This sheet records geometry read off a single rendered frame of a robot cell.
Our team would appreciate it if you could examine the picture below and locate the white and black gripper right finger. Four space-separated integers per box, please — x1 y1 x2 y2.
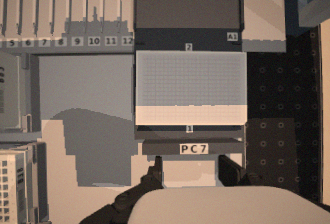
218 155 330 213

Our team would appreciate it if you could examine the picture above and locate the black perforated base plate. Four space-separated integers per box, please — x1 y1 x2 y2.
245 24 323 203

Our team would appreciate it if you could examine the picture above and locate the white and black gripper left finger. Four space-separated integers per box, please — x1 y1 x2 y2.
79 156 165 224

